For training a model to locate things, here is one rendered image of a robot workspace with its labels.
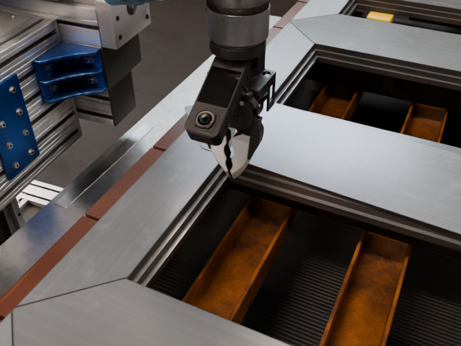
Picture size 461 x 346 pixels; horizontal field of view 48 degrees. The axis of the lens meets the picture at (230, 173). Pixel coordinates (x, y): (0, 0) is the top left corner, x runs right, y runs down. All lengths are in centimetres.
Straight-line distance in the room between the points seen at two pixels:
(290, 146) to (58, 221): 44
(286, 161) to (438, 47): 53
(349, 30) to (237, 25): 64
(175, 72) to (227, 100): 223
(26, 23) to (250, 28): 54
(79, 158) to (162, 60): 95
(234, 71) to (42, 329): 37
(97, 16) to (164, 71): 189
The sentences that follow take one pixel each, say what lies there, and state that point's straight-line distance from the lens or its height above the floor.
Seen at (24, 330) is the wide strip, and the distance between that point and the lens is 62.
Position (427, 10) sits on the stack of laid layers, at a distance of 143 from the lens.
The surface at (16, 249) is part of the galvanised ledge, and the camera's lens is 95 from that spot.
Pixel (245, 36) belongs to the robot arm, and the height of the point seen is 108.
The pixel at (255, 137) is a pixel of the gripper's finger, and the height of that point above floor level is 93.
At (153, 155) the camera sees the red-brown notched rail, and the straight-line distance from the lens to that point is 84.
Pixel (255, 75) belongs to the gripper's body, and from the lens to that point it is 70.
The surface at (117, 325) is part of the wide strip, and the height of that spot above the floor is 85.
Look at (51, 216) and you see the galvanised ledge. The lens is 99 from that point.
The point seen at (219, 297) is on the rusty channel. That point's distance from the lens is 82.
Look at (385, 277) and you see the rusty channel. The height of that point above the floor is 68.
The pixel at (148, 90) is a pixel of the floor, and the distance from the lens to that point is 270.
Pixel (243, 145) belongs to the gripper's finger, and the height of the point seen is 92.
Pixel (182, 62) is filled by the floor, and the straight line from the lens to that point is 295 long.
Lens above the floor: 133
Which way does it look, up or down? 39 degrees down
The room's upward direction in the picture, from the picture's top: straight up
